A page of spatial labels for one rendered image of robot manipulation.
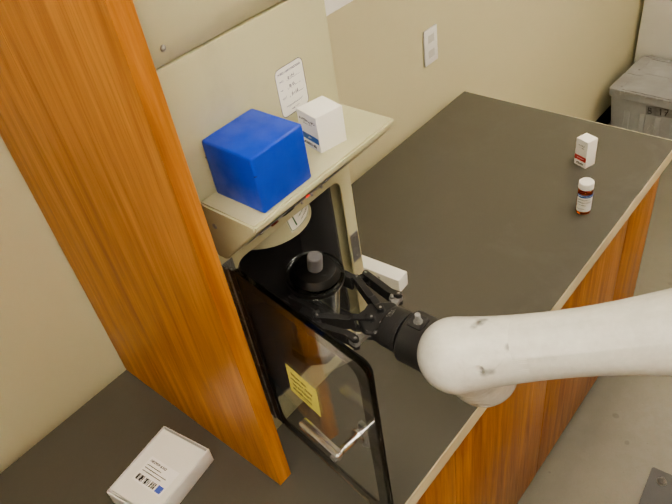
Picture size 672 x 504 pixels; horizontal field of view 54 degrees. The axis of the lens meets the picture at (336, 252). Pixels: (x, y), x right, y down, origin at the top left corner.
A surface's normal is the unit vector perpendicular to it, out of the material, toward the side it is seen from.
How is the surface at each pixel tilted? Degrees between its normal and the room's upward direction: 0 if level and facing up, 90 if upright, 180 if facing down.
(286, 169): 90
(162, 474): 0
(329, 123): 90
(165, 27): 90
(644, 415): 0
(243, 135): 0
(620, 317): 25
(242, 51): 90
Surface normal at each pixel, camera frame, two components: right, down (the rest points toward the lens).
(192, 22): 0.76, 0.34
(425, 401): -0.14, -0.75
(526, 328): -0.43, -0.55
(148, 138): -0.63, 0.57
